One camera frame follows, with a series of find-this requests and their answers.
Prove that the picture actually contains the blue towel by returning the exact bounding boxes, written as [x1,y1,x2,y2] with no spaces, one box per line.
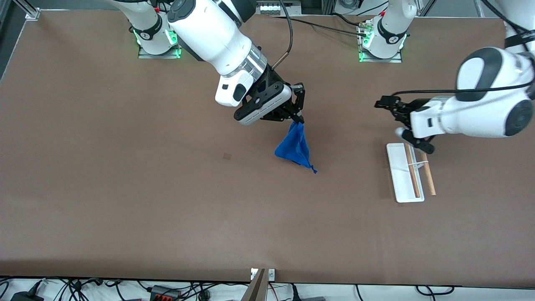
[274,121,318,174]

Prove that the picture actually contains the white rack with wooden bars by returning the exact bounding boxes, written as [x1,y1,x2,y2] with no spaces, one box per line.
[386,142,437,204]

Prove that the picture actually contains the grey electronics box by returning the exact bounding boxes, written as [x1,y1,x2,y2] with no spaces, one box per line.
[255,0,302,16]

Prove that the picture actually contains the black orange power strip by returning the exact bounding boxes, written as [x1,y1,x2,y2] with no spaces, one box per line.
[150,285,181,301]

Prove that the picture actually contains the black power adapter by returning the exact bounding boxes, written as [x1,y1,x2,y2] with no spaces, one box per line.
[10,291,45,301]

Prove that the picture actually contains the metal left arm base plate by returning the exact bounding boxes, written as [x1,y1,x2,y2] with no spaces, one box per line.
[358,20,403,64]

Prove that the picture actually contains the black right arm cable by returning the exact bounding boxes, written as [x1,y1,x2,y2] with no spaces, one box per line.
[271,0,294,70]

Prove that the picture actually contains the black cable on table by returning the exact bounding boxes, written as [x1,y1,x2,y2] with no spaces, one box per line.
[271,15,369,36]

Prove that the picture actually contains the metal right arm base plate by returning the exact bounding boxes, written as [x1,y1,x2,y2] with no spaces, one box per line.
[138,19,183,59]

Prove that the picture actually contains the white metal table bracket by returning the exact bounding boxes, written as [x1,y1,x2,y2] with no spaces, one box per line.
[251,268,276,281]

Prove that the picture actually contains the grey brown slanted post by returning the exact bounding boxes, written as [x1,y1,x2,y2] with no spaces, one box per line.
[241,268,267,301]

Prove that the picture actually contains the black looped floor cable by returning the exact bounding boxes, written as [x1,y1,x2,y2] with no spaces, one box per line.
[415,285,455,297]

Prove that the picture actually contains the aluminium frame corner bracket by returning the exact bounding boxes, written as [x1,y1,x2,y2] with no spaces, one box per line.
[13,0,41,20]

